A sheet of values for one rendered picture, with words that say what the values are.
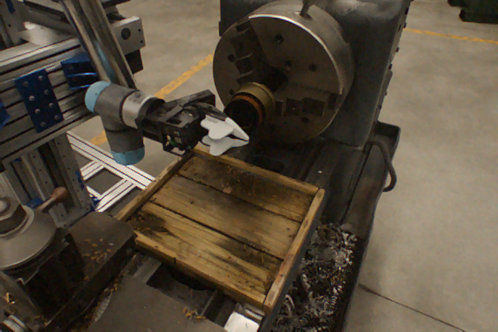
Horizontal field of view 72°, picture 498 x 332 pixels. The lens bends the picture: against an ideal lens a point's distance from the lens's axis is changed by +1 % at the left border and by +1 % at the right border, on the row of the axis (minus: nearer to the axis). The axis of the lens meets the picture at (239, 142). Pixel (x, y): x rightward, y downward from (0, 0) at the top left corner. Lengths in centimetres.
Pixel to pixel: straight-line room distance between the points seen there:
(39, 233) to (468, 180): 234
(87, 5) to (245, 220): 55
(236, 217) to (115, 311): 30
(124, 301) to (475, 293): 164
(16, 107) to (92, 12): 43
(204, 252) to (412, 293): 128
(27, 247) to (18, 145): 75
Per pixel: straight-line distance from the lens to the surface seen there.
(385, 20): 84
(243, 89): 70
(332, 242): 114
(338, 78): 73
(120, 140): 79
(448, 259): 201
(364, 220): 126
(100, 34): 82
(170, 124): 62
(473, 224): 224
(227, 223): 73
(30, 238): 45
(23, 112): 115
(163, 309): 55
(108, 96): 75
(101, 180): 193
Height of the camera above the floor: 146
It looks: 38 degrees down
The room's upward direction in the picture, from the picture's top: straight up
